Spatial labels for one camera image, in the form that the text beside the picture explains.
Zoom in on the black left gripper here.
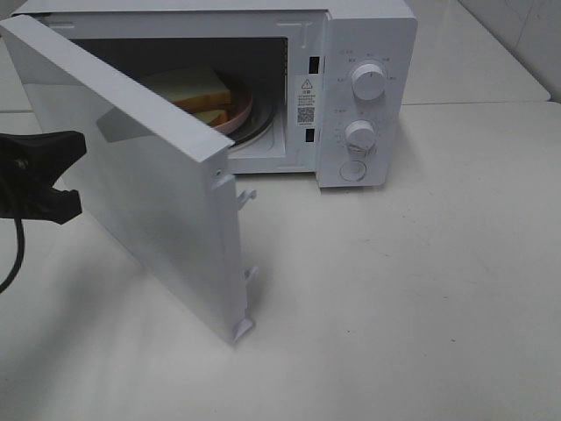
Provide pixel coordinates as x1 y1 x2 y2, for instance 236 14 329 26
1 131 86 225

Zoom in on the white bread sandwich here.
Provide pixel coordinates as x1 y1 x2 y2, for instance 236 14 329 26
139 68 232 127

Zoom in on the white microwave oven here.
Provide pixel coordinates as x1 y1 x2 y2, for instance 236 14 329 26
10 1 417 188

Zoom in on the white microwave door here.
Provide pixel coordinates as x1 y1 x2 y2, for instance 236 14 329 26
1 15 256 343

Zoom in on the white warning label sticker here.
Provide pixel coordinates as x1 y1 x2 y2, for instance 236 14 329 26
294 74 322 127

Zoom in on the white timer knob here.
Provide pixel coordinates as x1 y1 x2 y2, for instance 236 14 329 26
344 120 376 153

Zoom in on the upper white power knob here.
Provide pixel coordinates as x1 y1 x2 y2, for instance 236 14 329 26
351 61 387 101

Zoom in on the round door release button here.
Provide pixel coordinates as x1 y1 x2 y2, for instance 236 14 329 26
339 161 366 182

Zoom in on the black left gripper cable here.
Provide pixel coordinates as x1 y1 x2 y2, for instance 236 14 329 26
0 217 26 294

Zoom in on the glass microwave turntable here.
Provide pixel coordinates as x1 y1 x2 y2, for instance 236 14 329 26
228 95 276 146

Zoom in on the pink round plate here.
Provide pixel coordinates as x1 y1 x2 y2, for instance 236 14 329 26
210 72 253 134

